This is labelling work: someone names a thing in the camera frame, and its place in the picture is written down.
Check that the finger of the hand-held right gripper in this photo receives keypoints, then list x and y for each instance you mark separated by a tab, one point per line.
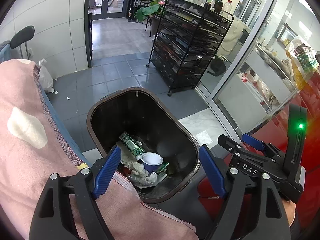
228	143
252	142

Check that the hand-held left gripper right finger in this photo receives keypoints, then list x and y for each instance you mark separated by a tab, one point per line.
212	172

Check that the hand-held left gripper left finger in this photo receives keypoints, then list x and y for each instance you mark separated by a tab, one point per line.
107	172

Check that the white tissue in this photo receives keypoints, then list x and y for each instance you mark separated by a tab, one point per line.
140	171

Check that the green carton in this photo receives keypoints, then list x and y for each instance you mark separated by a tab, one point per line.
130	143

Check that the blue and white paper bowl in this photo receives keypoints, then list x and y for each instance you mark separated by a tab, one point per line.
151	160

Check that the dark brown trash bin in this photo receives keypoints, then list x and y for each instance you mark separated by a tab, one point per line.
150	115

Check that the person's right forearm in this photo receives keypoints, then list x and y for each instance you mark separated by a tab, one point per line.
290	212

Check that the green wrapper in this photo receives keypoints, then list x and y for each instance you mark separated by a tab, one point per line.
162	168

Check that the blue bed sheet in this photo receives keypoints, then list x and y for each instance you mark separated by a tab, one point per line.
58	127

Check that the pink spotted blanket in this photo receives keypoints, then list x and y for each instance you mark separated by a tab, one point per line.
37	167

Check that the red cabinet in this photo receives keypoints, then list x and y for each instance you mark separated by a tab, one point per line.
312	100

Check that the black cat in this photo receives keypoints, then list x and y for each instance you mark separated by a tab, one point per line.
217	67

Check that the black mesh drawer rack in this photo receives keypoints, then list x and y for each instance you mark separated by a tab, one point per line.
180	62

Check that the yellow green packaging bag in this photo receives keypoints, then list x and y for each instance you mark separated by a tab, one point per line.
303	60

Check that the white plastic bag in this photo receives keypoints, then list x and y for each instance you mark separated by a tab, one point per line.
45	77

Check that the clear plastic bottle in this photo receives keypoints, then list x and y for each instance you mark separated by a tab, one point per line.
227	8

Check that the dark brown bottle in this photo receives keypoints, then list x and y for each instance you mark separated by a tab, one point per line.
219	3

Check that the green potted plant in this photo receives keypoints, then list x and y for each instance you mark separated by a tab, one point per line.
147	11

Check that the black chair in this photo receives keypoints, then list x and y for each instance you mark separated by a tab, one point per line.
22	35

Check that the wall socket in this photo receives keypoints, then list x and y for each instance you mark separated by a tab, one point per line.
29	51

